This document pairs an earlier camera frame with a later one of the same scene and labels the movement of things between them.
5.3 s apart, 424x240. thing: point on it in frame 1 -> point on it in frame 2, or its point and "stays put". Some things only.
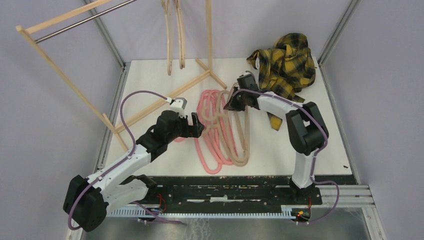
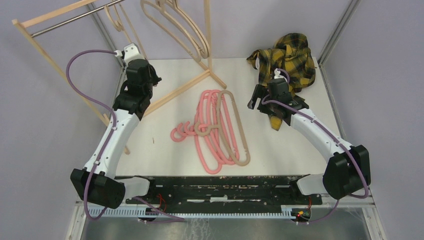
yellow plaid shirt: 288,66 stays put
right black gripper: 232,105 -> 260,91
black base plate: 230,192 stays put
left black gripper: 194,131 -> 155,79
